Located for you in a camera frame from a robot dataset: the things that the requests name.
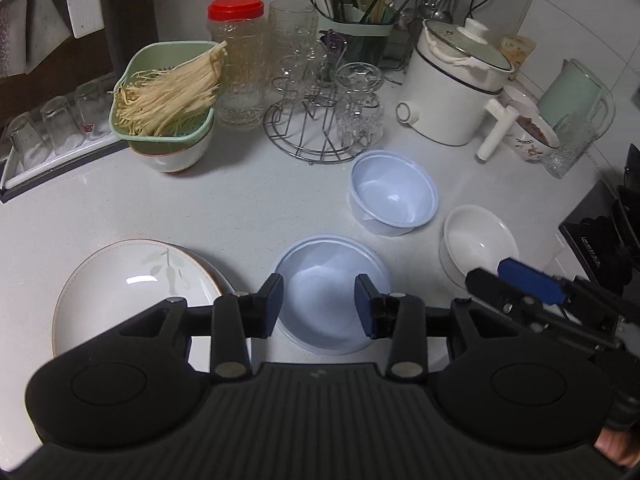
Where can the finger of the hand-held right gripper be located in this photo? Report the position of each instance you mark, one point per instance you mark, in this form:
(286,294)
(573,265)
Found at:
(505,297)
(530,280)

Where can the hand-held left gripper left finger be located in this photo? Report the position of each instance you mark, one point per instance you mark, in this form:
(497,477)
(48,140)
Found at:
(272,305)

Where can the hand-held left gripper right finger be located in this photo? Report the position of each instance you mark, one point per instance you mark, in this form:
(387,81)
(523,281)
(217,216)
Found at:
(363,305)

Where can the light blue plastic bowl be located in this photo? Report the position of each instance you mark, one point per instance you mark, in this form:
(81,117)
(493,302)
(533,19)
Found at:
(392,195)
(320,285)

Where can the small white bowl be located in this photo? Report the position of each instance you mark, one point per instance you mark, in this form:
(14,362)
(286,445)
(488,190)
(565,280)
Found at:
(475,247)

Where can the white plate with leaf print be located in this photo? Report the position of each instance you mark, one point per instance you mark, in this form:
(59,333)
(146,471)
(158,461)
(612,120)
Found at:
(120,295)

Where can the person's right hand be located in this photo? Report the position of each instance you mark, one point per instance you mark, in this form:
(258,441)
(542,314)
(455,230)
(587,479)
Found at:
(615,452)

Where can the black cooktop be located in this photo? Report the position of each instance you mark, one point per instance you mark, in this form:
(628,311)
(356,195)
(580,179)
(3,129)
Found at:
(585,240)

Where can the textured glass tumbler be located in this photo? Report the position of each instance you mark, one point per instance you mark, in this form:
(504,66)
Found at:
(570,147)

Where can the patterned ceramic bowl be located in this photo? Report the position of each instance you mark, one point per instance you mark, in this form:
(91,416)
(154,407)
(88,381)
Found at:
(530,132)

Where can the large white ceramic bowl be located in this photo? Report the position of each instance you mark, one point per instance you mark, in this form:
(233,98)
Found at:
(172,157)

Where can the green plastic basin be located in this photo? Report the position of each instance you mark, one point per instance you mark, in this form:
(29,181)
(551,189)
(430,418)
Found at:
(170,142)

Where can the pale green kettle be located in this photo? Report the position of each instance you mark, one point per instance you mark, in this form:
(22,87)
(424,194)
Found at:
(570,90)

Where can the upturned textured glass cup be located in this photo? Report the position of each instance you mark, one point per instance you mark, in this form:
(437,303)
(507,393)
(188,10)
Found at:
(360,105)

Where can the white electric cooking pot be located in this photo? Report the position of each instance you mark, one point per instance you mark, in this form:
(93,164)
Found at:
(450,90)

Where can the yellowish paper packet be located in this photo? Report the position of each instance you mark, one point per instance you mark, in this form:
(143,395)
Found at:
(520,55)

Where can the bundle of dry noodles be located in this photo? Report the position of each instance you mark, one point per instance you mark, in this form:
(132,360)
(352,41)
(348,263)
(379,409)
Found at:
(170,95)

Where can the glass jar with red lid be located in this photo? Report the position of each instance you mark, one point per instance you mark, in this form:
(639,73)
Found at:
(237,60)

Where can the white drip tray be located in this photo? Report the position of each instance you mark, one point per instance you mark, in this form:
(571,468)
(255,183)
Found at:
(75,152)

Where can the black dish rack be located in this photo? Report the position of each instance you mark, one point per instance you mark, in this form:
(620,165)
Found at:
(60,172)

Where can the tall textured glass cup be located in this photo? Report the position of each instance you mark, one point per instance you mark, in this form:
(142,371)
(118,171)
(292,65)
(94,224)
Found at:
(292,45)

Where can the purple plastic item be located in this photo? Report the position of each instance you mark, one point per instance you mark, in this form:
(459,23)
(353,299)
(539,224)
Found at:
(331,45)

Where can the upturned clear drinking glass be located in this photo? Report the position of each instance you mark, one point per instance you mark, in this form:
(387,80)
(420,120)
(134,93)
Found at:
(92,107)
(24,137)
(57,125)

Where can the green chopstick holder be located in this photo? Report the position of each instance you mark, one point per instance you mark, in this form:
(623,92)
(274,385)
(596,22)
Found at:
(360,35)

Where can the green strainer basket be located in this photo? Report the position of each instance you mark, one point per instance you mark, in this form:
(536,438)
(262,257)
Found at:
(150,62)

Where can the brown wooden cutting board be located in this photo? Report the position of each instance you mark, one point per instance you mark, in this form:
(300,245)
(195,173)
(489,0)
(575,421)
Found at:
(130,20)

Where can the white utensil holder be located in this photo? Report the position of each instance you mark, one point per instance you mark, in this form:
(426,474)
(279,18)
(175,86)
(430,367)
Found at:
(85,2)

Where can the embossed metal board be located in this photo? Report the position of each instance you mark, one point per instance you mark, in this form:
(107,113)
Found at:
(30,25)

